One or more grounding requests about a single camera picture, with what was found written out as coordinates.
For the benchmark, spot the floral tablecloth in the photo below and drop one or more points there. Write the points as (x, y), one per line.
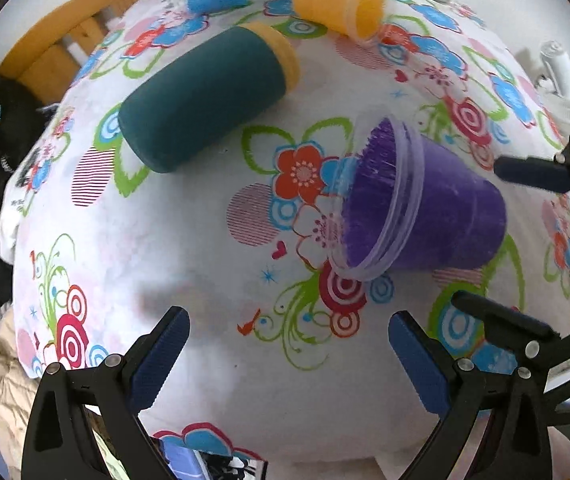
(286, 360)

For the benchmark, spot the white standing fan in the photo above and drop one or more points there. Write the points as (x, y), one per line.
(554, 84)

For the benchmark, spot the orange plastic cup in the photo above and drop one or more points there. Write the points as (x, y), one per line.
(360, 20)

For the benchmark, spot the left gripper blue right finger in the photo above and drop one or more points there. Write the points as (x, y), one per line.
(424, 360)

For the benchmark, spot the teal cup with yellow rim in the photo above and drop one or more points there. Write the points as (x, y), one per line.
(207, 93)

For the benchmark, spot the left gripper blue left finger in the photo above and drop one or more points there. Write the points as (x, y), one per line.
(152, 357)

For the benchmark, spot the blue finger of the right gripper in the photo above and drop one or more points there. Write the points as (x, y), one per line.
(546, 174)
(504, 327)

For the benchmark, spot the purple plastic cup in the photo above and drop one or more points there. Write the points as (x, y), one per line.
(402, 201)

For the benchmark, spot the wooden chair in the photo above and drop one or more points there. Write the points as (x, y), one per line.
(40, 40)

